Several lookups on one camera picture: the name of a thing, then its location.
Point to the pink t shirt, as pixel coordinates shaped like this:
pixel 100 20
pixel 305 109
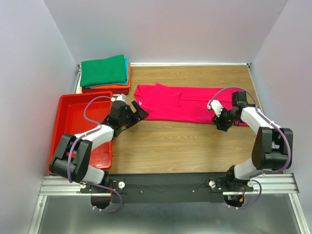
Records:
pixel 182 104

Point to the red plastic bin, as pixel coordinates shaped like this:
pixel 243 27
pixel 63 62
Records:
pixel 70 120

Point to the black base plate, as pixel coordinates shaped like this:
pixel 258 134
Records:
pixel 164 188

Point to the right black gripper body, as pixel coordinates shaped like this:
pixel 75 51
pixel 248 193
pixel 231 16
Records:
pixel 226 118

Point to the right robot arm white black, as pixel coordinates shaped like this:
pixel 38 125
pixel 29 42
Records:
pixel 272 150

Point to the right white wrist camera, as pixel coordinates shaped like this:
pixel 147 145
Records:
pixel 215 106

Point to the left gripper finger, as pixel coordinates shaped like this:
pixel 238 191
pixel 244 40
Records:
pixel 141 114
pixel 136 106

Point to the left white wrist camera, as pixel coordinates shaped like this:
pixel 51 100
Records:
pixel 120 99

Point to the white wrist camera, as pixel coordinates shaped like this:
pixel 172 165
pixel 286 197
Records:
pixel 215 106
pixel 120 99

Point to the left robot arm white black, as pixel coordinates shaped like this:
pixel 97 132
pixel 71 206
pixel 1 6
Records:
pixel 71 159

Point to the folded dark red t shirt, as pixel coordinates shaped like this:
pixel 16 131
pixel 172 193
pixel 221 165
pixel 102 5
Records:
pixel 114 91

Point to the folded orange t shirt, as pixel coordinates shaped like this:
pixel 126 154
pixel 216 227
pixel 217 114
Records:
pixel 113 88

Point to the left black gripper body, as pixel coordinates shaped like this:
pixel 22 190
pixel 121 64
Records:
pixel 130 118

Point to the folded blue t shirt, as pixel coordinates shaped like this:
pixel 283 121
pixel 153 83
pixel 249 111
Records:
pixel 126 73

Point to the folded green t shirt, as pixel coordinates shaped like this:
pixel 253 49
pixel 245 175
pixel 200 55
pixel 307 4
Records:
pixel 103 71

